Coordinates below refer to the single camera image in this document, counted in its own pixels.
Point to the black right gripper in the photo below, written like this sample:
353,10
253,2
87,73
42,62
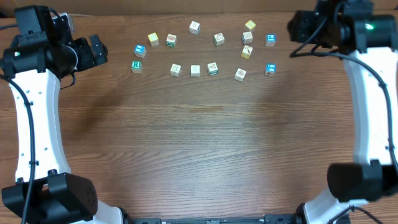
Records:
297,30

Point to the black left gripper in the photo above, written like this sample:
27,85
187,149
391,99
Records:
89,58

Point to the blue T umbrella block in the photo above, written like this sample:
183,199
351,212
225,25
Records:
270,69

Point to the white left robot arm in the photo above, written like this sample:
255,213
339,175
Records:
41,55

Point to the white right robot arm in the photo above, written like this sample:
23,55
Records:
367,45

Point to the blue P letter block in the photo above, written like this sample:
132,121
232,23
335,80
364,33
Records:
270,40

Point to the green R letter block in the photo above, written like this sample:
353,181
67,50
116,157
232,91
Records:
136,66

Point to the blue top block left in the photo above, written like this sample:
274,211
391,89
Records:
140,51

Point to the yellow top block right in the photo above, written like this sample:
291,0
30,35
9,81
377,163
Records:
250,26

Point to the yellow top block left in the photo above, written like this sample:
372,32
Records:
153,39

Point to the white picture block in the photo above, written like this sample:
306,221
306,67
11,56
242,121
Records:
240,74
247,37
218,39

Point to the yellow block red picture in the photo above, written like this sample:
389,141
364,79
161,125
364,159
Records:
246,52

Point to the green B picture block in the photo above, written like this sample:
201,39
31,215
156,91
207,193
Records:
171,40

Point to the white block lower left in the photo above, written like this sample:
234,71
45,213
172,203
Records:
175,70

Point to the white picture block lower right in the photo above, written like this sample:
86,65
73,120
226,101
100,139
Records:
240,74

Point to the white picture block centre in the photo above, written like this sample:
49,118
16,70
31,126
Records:
218,39

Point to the plain white wooden block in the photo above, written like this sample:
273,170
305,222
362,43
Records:
195,71

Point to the white butterfly block top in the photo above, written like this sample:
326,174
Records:
194,28

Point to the green edged picture block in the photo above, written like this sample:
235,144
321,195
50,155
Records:
212,68

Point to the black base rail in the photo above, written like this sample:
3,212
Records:
265,219

